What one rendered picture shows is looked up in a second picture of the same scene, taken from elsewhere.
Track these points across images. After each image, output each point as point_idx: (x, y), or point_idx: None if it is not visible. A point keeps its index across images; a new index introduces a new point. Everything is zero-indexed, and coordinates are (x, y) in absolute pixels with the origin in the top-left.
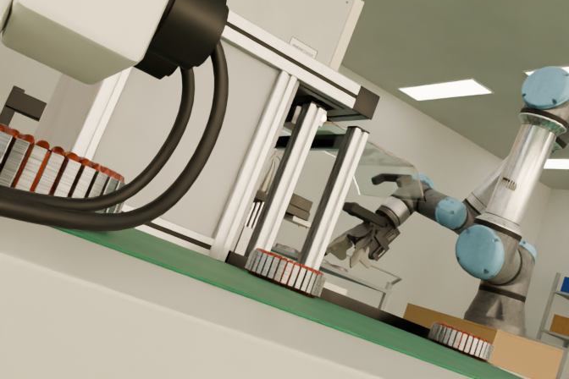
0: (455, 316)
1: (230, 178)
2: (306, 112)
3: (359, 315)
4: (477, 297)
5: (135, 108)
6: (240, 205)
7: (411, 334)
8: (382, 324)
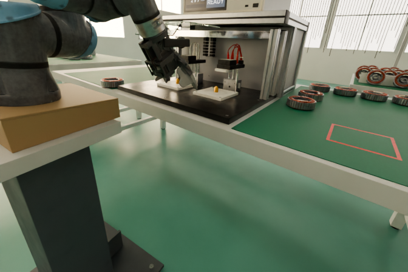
0: (88, 88)
1: None
2: None
3: (148, 78)
4: (51, 74)
5: None
6: None
7: (133, 81)
8: (142, 78)
